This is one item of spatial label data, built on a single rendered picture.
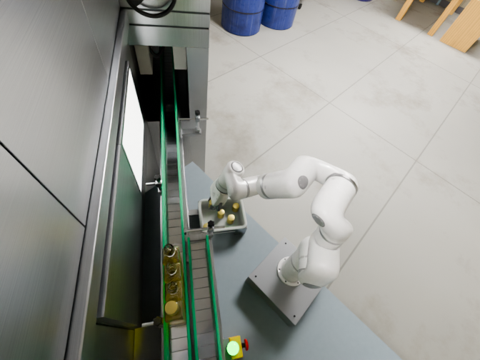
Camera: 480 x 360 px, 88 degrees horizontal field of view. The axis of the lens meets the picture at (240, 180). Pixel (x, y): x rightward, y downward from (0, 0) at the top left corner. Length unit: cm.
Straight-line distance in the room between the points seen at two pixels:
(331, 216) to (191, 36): 107
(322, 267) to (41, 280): 64
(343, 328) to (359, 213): 143
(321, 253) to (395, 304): 169
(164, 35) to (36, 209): 107
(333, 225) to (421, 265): 210
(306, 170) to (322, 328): 79
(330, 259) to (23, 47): 80
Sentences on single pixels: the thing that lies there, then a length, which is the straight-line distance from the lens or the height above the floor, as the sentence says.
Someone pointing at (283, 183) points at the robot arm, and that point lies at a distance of 69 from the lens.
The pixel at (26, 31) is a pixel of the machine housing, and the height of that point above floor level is 171.
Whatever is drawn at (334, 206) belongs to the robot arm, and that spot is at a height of 143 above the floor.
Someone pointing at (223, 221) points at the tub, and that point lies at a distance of 128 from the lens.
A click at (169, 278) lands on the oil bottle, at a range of 88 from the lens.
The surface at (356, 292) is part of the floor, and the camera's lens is 229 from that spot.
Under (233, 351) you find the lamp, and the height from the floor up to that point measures 85.
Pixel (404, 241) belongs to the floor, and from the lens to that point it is 272.
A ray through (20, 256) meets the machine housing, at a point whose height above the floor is 158.
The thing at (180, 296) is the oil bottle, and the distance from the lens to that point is 87.
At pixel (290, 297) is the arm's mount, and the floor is 84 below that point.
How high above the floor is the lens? 194
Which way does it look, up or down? 56 degrees down
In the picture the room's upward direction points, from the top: 14 degrees clockwise
